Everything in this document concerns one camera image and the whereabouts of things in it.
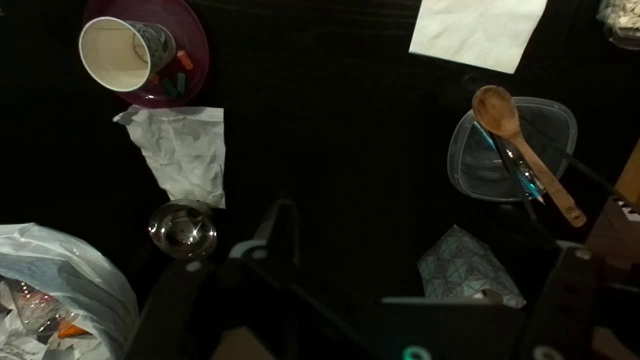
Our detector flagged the wooden spoon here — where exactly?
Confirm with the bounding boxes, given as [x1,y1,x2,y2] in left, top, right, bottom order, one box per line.
[469,84,587,230]

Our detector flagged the crumpled white napkin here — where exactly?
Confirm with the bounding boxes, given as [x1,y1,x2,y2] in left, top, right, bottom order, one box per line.
[111,105,227,211]

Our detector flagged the teal plastic utensil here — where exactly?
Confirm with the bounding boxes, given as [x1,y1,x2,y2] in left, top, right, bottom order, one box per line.
[474,123,547,204]

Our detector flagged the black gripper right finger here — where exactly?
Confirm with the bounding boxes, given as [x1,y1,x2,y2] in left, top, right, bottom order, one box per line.
[526,242,607,360]

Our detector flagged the black metal tongs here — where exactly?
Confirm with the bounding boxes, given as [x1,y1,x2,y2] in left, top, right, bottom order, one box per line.
[492,137,618,248]

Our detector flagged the purple plate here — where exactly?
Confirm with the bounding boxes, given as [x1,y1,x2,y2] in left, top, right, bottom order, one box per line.
[81,0,211,111]

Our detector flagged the small orange piece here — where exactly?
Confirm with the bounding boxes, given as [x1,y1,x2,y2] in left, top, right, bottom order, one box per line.
[173,48,195,74]

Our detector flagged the white flat napkin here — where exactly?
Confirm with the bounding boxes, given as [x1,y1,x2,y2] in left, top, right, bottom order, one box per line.
[407,0,549,77]

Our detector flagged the clear plastic bag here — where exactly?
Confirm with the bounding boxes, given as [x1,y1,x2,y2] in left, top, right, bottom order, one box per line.
[593,0,640,52]

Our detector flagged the white paper cup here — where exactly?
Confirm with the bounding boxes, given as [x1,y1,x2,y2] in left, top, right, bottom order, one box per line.
[76,15,178,95]

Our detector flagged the clear plastic food container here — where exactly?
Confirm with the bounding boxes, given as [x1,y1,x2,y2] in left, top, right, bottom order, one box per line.
[446,95,580,204]

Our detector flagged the small teal piece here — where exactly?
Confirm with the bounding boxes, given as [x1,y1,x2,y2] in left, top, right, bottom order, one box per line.
[163,70,190,100]

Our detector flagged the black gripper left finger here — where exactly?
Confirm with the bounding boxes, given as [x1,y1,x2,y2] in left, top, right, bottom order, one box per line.
[126,199,303,360]

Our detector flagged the trash bin with white bag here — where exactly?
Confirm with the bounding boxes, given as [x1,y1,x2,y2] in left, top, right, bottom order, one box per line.
[0,223,140,360]

